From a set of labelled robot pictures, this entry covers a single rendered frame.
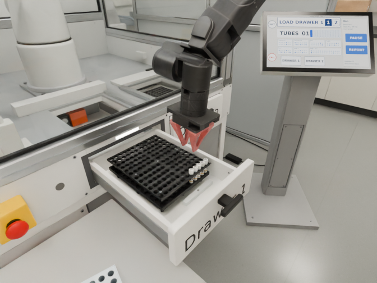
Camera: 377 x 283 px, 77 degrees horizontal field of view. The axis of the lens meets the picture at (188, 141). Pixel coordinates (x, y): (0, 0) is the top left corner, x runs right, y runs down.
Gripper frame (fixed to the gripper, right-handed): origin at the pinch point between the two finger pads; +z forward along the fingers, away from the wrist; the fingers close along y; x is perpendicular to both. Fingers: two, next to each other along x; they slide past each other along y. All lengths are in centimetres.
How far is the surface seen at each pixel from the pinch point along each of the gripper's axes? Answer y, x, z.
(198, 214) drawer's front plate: -11.7, 10.2, 5.7
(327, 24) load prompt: 4, -104, -18
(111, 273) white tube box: -2.0, 25.4, 19.9
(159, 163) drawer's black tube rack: 8.0, 2.5, 9.0
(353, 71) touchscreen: -15, -99, -1
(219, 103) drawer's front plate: 19.1, -41.5, 9.4
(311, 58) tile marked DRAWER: 3, -91, -4
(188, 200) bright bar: -3.9, 3.5, 13.2
